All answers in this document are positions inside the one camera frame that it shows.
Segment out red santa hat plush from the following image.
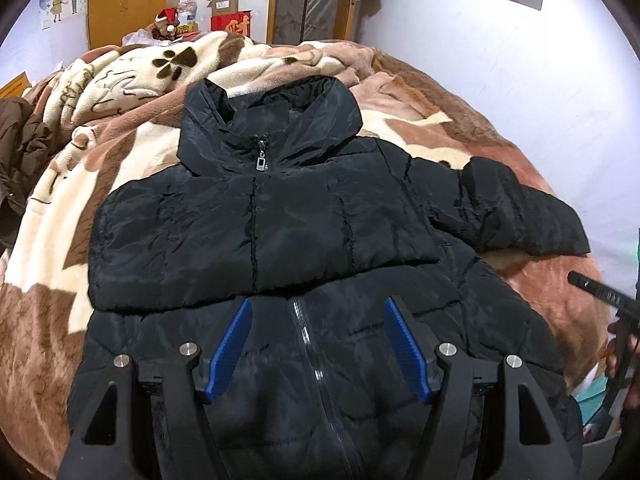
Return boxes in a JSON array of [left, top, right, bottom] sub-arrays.
[[151, 8, 179, 40]]

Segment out dark brown jacket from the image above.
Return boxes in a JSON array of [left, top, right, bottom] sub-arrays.
[[1, 96, 56, 249]]

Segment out wooden headboard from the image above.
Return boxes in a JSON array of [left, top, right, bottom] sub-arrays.
[[0, 72, 30, 99]]

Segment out red gift box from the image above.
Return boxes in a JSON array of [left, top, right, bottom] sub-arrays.
[[210, 11, 252, 37]]

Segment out wooden framed grey door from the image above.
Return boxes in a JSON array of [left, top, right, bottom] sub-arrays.
[[266, 0, 358, 44]]

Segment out cardboard box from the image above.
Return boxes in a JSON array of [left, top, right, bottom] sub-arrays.
[[207, 0, 239, 16]]

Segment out black puffer jacket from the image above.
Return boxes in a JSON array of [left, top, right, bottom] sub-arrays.
[[67, 76, 589, 479]]

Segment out person's right hand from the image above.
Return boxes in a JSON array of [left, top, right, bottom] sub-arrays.
[[605, 320, 640, 411]]

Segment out brown cream fleece blanket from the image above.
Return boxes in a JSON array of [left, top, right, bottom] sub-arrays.
[[1, 32, 605, 479]]

